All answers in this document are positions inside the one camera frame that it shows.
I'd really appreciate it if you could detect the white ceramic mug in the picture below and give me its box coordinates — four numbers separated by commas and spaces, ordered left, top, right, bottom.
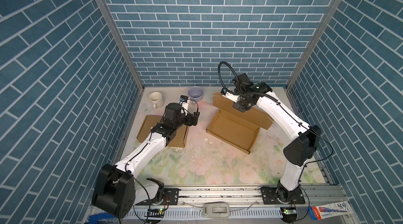
149, 91, 164, 109

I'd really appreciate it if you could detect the brown cardboard box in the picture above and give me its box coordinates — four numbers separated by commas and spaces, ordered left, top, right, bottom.
137, 115, 189, 148

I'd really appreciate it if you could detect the grey plastic handle clamp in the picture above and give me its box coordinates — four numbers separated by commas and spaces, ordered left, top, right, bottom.
203, 202, 230, 218

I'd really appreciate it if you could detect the white red blue carton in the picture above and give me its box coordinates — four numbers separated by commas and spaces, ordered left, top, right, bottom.
308, 201, 353, 220

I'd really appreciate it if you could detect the blue tool at bottom left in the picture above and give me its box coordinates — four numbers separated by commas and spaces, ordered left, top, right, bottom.
86, 213, 121, 224

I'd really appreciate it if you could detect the small green circuit board right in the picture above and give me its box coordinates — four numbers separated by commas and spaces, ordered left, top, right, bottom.
282, 208, 298, 215

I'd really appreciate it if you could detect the lavender speckled ceramic cup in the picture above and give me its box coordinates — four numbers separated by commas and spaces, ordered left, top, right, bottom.
187, 86, 204, 102

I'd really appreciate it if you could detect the aluminium mounting rail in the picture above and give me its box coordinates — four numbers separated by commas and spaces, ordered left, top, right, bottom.
164, 184, 347, 207

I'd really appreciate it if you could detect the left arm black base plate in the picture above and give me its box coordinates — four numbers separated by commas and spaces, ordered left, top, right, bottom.
136, 188, 179, 206

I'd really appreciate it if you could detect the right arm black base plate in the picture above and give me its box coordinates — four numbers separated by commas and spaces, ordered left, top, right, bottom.
260, 186, 305, 205

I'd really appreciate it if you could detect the white slotted cable duct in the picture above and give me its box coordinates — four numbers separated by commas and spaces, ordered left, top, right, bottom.
124, 207, 284, 220

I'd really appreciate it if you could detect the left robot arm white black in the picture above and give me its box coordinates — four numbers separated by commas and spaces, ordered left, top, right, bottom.
91, 100, 200, 219

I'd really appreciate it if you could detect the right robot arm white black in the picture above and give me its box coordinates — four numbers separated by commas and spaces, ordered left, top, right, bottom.
226, 74, 321, 204

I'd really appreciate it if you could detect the brown cardboard sheet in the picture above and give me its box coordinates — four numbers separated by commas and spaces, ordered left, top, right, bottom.
206, 92, 274, 154

